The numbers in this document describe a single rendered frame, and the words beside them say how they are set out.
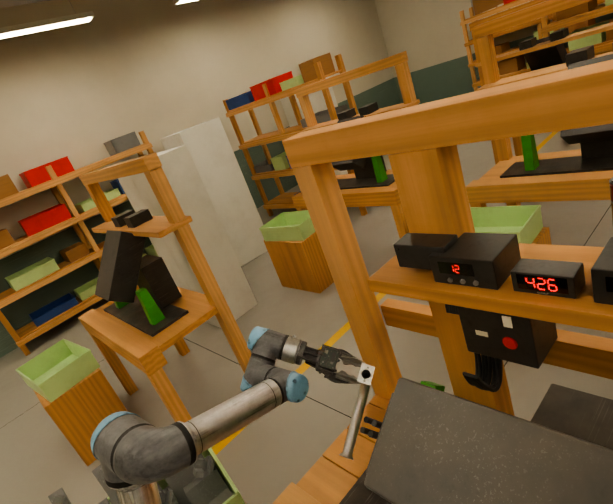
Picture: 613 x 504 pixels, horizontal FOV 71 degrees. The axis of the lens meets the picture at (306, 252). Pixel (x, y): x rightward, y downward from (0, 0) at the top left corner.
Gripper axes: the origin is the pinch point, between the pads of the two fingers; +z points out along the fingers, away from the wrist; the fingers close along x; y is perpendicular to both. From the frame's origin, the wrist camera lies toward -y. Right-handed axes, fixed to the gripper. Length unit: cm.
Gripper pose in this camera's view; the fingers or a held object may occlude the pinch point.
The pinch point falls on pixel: (364, 374)
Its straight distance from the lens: 131.6
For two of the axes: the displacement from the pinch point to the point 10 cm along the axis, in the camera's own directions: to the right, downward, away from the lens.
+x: 3.1, -8.8, 3.6
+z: 9.5, 2.7, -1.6
